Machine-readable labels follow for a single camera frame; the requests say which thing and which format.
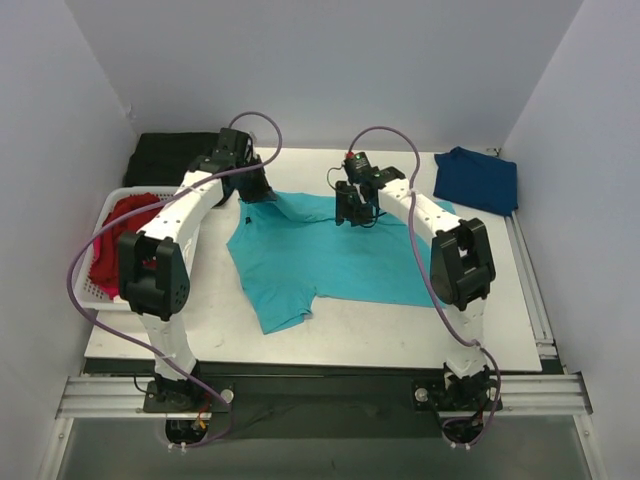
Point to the folded navy blue t-shirt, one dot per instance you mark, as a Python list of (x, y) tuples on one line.
[(477, 181)]

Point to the pink garment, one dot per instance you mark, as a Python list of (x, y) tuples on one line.
[(104, 269)]

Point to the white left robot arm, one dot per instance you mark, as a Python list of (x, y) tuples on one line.
[(152, 269)]

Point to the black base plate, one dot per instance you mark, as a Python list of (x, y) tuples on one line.
[(337, 405)]

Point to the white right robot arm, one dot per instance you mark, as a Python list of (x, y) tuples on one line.
[(453, 255)]

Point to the white plastic laundry basket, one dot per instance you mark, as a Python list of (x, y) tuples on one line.
[(90, 295)]

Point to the aluminium frame rail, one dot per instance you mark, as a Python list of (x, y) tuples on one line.
[(122, 397)]

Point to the red t-shirt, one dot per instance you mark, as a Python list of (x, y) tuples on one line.
[(130, 203)]

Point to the turquoise t-shirt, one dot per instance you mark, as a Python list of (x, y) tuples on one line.
[(289, 251)]

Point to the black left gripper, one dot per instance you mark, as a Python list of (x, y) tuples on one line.
[(255, 187)]

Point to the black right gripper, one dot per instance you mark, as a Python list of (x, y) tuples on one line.
[(351, 206)]

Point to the black folded t-shirt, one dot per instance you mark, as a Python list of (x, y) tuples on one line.
[(163, 159)]

